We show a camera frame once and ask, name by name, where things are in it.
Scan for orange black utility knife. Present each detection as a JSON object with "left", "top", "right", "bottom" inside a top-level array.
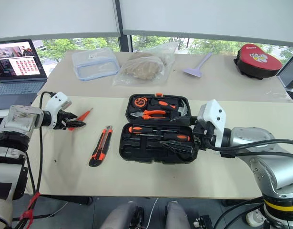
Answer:
[{"left": 88, "top": 125, "right": 113, "bottom": 167}]

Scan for narrow white roller blind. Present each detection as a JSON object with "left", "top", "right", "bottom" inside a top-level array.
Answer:
[{"left": 0, "top": 0, "right": 121, "bottom": 42}]

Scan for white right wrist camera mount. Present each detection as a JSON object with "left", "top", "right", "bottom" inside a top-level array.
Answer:
[{"left": 198, "top": 99, "right": 227, "bottom": 147}]

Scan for open grey laptop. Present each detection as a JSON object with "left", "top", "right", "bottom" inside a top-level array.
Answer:
[{"left": 0, "top": 38, "right": 49, "bottom": 111}]

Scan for hammer with orange black handle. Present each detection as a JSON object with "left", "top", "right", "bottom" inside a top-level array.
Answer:
[{"left": 150, "top": 97, "right": 192, "bottom": 119}]

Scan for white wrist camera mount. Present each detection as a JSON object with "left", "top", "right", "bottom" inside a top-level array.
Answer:
[
  {"left": 198, "top": 99, "right": 227, "bottom": 147},
  {"left": 45, "top": 92, "right": 72, "bottom": 113}
]

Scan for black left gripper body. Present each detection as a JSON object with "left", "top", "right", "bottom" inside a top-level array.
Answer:
[{"left": 52, "top": 109, "right": 68, "bottom": 131}]

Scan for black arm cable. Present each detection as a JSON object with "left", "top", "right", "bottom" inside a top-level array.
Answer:
[
  {"left": 16, "top": 91, "right": 56, "bottom": 229},
  {"left": 203, "top": 137, "right": 293, "bottom": 160}
]

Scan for purple plastic spatula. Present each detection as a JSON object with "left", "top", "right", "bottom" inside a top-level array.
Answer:
[{"left": 182, "top": 52, "right": 213, "bottom": 78}]

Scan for plastic bag with brown contents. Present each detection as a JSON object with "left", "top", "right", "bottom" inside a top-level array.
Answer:
[{"left": 112, "top": 42, "right": 178, "bottom": 87}]

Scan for orange handled pliers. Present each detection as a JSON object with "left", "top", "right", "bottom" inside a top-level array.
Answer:
[{"left": 130, "top": 109, "right": 167, "bottom": 121}]

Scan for screwdriver with black orange handle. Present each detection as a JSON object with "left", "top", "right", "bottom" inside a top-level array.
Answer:
[{"left": 136, "top": 132, "right": 192, "bottom": 143}]

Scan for grey rounded shape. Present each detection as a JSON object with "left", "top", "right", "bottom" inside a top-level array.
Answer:
[
  {"left": 165, "top": 200, "right": 192, "bottom": 229},
  {"left": 100, "top": 201, "right": 145, "bottom": 229}
]

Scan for wide white roller blind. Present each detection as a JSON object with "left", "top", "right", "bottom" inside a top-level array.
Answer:
[{"left": 119, "top": 0, "right": 293, "bottom": 48}]

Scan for dark framed grey screen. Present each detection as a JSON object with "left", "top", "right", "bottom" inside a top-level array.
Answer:
[{"left": 276, "top": 50, "right": 293, "bottom": 93}]

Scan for clear plastic food container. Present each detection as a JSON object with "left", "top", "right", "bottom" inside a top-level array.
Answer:
[{"left": 71, "top": 47, "right": 120, "bottom": 82}]

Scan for black plastic tool case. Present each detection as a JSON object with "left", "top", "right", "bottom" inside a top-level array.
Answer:
[{"left": 119, "top": 93, "right": 200, "bottom": 165}]

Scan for small red tester screwdriver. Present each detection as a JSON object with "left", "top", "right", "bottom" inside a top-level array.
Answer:
[{"left": 68, "top": 107, "right": 94, "bottom": 131}]

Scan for black table foot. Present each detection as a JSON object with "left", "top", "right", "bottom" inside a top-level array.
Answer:
[{"left": 221, "top": 198, "right": 264, "bottom": 208}]

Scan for red tape on cable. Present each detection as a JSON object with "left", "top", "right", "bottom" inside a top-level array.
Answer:
[{"left": 19, "top": 191, "right": 41, "bottom": 223}]

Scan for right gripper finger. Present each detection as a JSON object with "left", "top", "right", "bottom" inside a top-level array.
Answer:
[
  {"left": 170, "top": 115, "right": 198, "bottom": 125},
  {"left": 160, "top": 140, "right": 197, "bottom": 155}
]

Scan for dark window frame post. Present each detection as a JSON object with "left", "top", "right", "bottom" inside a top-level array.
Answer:
[{"left": 112, "top": 0, "right": 133, "bottom": 52}]

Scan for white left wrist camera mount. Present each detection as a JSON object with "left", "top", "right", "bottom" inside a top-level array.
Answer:
[{"left": 45, "top": 92, "right": 72, "bottom": 113}]

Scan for black device on floor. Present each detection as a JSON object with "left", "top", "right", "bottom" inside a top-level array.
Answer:
[{"left": 192, "top": 214, "right": 214, "bottom": 229}]

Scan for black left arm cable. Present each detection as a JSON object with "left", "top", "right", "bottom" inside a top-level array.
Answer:
[{"left": 16, "top": 91, "right": 56, "bottom": 229}]

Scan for orange black tape measure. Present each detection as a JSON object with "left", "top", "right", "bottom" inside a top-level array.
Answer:
[{"left": 132, "top": 96, "right": 150, "bottom": 109}]

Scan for red heart-shaped case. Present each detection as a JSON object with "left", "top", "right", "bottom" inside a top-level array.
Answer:
[{"left": 233, "top": 43, "right": 283, "bottom": 80}]

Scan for thin white cable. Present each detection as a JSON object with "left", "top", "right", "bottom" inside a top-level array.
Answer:
[{"left": 147, "top": 197, "right": 160, "bottom": 229}]

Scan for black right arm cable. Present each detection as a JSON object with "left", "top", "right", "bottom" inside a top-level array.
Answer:
[{"left": 203, "top": 137, "right": 293, "bottom": 160}]

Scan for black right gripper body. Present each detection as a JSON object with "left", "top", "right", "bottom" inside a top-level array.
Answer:
[{"left": 192, "top": 118, "right": 215, "bottom": 151}]

